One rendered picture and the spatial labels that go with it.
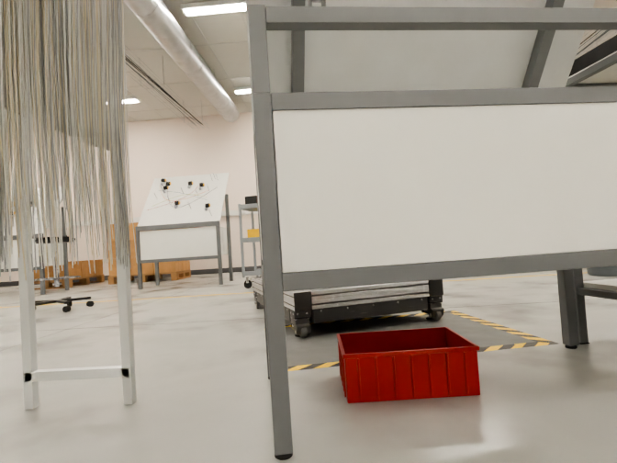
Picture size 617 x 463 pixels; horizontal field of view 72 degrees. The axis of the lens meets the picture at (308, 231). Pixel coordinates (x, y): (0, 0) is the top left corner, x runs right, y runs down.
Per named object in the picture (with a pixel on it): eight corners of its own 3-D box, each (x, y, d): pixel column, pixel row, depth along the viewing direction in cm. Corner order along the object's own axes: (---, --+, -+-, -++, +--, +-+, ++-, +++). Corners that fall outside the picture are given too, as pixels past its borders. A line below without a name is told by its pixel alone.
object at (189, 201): (222, 284, 576) (215, 163, 581) (138, 289, 584) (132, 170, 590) (235, 279, 648) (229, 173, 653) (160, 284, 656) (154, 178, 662)
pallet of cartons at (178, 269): (107, 284, 733) (105, 224, 736) (129, 280, 814) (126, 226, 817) (176, 280, 730) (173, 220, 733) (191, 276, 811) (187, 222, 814)
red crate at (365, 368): (339, 373, 149) (336, 333, 150) (450, 367, 149) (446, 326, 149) (345, 404, 120) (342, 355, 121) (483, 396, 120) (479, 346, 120)
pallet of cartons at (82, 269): (64, 284, 840) (63, 261, 841) (104, 281, 839) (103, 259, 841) (22, 290, 720) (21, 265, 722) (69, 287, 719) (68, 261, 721)
